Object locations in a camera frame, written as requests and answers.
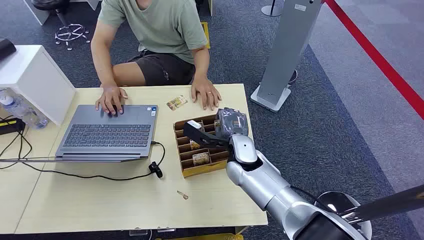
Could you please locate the clear plastic water bottle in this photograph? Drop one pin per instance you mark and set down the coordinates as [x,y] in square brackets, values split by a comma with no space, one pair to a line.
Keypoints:
[23,112]

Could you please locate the red barrier belt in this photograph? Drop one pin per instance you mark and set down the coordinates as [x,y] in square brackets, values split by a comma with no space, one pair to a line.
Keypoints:
[381,63]

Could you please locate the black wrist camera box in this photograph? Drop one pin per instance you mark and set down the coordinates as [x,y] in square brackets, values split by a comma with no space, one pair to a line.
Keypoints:
[200,136]

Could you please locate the black stool chrome base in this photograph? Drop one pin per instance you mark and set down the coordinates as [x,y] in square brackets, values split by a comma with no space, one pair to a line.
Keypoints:
[71,33]

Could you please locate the person's left hand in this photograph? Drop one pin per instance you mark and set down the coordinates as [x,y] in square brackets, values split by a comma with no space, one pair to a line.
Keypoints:
[205,92]

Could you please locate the person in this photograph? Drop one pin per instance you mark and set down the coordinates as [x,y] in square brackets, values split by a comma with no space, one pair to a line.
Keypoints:
[155,30]

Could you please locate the person's right forearm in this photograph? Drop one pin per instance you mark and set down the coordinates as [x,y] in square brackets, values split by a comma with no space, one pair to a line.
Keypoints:
[102,63]

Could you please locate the yellow object under table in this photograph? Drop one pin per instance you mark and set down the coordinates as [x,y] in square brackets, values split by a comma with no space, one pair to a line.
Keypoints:
[205,237]

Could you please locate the grey stanchion base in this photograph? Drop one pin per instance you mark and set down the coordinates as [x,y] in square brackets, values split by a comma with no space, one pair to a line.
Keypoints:
[271,10]

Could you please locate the white cabinet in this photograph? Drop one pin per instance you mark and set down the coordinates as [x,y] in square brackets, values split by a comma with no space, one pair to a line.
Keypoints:
[36,79]

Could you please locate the black yellow power strip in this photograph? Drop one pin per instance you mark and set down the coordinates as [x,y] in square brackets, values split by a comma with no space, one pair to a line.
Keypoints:
[10,126]

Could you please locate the clear table bracket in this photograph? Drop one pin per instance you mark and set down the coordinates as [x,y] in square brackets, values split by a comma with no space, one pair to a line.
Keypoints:
[138,232]
[166,230]

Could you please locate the yellow floor sign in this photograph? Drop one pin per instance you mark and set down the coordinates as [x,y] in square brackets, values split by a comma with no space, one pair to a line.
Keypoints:
[206,33]

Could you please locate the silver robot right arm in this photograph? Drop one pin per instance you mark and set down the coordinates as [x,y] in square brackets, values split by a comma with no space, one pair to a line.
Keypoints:
[265,185]

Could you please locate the black device on cabinet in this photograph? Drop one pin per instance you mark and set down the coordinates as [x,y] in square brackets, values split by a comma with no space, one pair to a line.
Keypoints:
[6,48]

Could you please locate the grey laptop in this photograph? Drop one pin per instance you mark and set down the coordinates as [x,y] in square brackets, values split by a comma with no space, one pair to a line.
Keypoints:
[109,132]

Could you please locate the small metal key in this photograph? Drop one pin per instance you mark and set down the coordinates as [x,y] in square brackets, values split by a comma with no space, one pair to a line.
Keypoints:
[182,195]

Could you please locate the cardboard card organizer box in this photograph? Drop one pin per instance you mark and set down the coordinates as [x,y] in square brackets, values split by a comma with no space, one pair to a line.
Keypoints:
[187,159]

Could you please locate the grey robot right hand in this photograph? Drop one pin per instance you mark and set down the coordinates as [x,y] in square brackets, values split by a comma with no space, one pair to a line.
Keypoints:
[232,122]

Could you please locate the person's right hand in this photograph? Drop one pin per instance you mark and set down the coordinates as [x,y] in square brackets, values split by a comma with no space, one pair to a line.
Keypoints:
[111,97]

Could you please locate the person's left forearm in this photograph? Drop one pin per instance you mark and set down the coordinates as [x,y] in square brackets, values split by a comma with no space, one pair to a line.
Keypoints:
[201,64]

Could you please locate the grey kiosk stand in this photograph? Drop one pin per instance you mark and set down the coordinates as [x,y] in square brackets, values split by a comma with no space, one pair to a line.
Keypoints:
[288,49]

